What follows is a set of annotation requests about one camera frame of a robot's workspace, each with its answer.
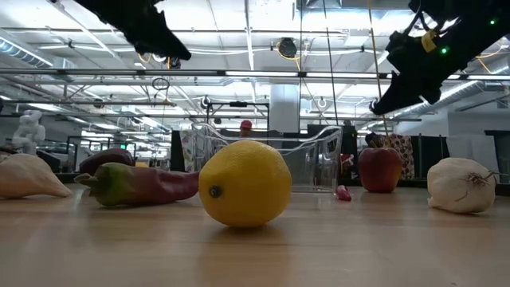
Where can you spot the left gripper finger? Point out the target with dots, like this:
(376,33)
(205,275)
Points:
(167,40)
(153,48)

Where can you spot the white humanoid figure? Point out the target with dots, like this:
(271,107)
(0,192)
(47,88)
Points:
(28,131)

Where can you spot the dark doorway panel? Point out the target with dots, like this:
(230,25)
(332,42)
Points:
(500,151)

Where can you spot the dark red apple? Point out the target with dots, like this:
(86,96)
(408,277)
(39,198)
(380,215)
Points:
(107,158)

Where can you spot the long red green pepper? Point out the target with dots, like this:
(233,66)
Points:
(139,185)

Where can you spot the silver ventilation duct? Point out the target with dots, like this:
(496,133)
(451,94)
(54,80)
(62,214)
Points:
(466,93)
(20,51)

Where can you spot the white garlic bulb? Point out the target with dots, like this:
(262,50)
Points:
(28,177)
(458,185)

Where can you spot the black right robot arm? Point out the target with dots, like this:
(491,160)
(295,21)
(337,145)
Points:
(478,36)

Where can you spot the bright red apple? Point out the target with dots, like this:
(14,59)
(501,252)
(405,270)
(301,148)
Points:
(378,169)

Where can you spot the patterned hanging cloth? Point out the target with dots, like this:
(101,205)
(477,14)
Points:
(186,151)
(405,153)

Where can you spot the white building column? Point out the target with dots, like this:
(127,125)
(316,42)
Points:
(285,107)

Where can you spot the black partition panel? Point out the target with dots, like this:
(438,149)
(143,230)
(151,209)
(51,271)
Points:
(430,155)

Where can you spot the long overhead light bar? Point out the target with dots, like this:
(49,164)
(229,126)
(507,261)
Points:
(259,73)

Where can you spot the small yellow lemon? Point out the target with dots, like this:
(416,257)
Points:
(142,164)

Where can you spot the clear plastic bin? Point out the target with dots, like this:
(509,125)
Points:
(295,152)
(318,167)

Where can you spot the person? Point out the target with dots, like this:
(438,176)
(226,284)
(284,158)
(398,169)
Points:
(245,126)

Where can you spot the black gantry frame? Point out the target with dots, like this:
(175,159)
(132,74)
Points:
(238,104)

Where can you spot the large yellow lemon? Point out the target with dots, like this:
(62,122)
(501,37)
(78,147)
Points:
(245,183)

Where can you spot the white hanging sheet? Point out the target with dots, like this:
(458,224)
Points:
(472,147)

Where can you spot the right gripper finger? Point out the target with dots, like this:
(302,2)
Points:
(390,89)
(400,99)

